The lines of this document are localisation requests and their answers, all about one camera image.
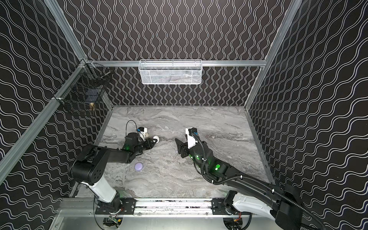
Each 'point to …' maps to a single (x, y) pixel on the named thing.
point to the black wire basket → (85, 87)
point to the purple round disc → (138, 166)
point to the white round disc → (156, 137)
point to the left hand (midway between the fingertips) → (160, 141)
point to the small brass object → (92, 106)
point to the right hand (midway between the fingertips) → (181, 138)
